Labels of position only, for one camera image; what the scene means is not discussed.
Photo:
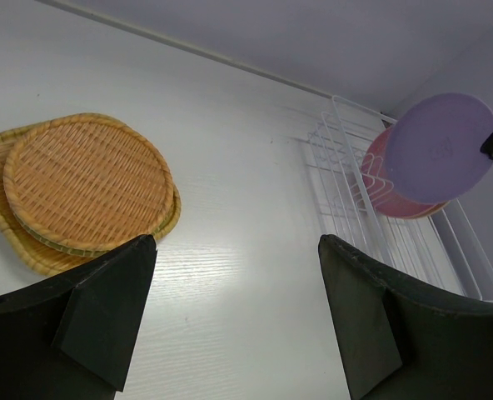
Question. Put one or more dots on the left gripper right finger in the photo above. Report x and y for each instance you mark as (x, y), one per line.
(401, 338)

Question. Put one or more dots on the purple plastic plate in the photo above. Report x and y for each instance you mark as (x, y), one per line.
(433, 153)

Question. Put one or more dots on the pink plastic plate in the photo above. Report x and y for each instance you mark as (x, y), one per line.
(392, 200)

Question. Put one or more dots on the white wire dish rack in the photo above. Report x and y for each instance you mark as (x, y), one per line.
(438, 247)

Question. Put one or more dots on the round orange bamboo plate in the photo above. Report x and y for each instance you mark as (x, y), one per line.
(87, 179)

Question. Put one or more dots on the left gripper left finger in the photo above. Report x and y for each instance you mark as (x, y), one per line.
(72, 336)

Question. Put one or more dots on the square bamboo woven plate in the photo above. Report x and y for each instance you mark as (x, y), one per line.
(38, 257)

